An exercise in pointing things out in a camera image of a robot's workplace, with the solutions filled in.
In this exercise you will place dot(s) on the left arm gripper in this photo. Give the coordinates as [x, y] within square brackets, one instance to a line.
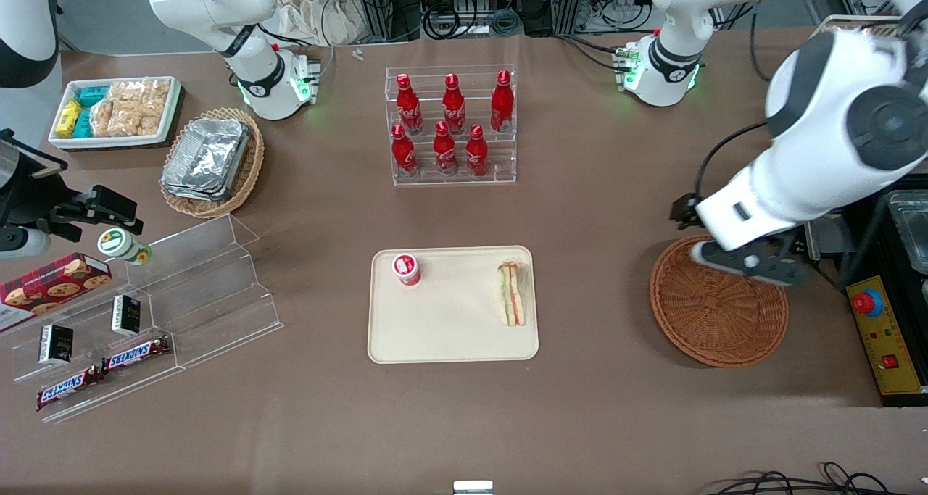
[684, 210]

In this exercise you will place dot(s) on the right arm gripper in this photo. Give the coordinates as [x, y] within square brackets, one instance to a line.
[27, 199]

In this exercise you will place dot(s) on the plastic-wrapped triangle sandwich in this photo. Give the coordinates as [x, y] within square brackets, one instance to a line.
[511, 296]

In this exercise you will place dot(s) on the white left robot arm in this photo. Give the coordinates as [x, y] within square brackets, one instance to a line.
[819, 118]

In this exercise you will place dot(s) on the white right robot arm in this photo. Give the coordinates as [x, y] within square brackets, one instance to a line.
[217, 2]

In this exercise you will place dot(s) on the white rectangular snack tray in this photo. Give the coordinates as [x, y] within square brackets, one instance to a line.
[109, 142]

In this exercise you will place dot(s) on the round brown wicker basket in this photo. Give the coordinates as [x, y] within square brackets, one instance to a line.
[714, 321]

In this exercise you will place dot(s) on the oval light wicker basket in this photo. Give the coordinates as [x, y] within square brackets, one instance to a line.
[190, 206]

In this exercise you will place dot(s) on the aluminium foil tray stack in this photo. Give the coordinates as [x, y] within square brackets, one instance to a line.
[206, 158]

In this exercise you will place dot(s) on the beige plastic serving tray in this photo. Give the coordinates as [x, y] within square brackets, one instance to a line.
[449, 321]

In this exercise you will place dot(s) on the green-lidded white cup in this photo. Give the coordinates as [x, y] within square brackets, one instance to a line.
[116, 243]

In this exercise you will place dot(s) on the black box appliance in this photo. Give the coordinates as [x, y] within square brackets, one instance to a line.
[819, 241]

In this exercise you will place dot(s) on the red tartan cookie box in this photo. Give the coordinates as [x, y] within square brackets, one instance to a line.
[51, 285]

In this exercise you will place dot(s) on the teal snack pack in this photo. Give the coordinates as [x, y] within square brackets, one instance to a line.
[93, 96]
[83, 124]

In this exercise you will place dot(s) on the rice cracker clear pack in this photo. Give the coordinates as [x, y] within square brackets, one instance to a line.
[103, 118]
[127, 114]
[155, 107]

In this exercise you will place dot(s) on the yellow snack pack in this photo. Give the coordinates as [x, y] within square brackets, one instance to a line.
[69, 118]

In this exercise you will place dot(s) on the small black box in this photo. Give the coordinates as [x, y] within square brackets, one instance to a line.
[55, 344]
[125, 315]

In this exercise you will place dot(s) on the red emergency stop button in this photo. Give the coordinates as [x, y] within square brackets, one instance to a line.
[867, 303]

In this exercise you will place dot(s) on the Snickers chocolate bar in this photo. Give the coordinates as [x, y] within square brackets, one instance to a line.
[136, 354]
[69, 388]

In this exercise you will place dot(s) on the clear acrylic stepped shelf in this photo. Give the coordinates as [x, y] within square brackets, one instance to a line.
[217, 299]

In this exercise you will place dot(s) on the black yellow control box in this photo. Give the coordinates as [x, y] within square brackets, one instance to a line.
[893, 343]

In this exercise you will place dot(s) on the clear plastic container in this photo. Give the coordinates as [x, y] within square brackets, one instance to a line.
[910, 227]

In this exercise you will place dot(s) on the clear acrylic bottle rack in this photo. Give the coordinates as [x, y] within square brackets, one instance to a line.
[502, 156]

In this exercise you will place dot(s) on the beige cloth bag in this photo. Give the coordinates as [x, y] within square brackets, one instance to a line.
[312, 17]

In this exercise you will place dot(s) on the red cola bottle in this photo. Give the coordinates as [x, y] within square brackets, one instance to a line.
[476, 154]
[445, 151]
[403, 154]
[408, 109]
[454, 109]
[502, 104]

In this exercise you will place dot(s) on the red-lidded white cup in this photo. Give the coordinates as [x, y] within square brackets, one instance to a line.
[406, 267]

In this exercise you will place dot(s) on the small white block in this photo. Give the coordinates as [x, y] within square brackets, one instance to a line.
[473, 488]

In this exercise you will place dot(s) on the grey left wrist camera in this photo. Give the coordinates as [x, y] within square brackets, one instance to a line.
[703, 251]

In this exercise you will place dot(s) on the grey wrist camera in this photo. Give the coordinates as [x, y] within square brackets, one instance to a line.
[703, 251]
[25, 243]

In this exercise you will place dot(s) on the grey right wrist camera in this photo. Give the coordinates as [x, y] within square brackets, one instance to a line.
[25, 243]

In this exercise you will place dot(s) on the aluminium frame equipment rack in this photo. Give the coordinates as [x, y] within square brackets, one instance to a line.
[377, 2]

